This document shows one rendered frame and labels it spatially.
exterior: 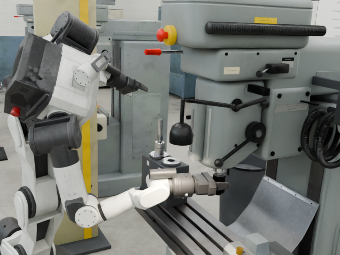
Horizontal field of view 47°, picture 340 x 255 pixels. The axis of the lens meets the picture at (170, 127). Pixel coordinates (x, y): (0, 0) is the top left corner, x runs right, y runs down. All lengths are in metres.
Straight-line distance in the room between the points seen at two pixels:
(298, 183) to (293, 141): 0.28
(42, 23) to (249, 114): 1.86
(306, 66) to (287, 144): 0.28
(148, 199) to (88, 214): 0.21
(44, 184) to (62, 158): 0.47
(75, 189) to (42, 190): 0.44
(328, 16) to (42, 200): 5.56
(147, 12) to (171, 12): 9.86
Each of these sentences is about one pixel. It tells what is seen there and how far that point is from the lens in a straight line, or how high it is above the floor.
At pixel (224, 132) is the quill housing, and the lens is 1.30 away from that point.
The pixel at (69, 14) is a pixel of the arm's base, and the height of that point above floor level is 1.81.
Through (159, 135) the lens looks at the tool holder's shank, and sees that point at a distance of 1.83.
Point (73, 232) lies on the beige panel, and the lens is 3.36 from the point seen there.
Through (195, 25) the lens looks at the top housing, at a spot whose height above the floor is 1.80.
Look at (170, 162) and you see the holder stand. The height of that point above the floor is 1.19.
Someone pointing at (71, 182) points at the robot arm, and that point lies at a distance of 1.35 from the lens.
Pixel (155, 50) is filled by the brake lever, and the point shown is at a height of 1.70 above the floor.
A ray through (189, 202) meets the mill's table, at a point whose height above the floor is 0.99.
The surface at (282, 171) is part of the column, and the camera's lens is 1.76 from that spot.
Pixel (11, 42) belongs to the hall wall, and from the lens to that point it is 10.18.
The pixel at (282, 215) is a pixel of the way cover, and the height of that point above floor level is 1.04.
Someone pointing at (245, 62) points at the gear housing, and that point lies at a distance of 1.26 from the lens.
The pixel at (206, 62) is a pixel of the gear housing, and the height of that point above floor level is 1.68.
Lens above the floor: 1.82
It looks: 16 degrees down
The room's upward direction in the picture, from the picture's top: 2 degrees clockwise
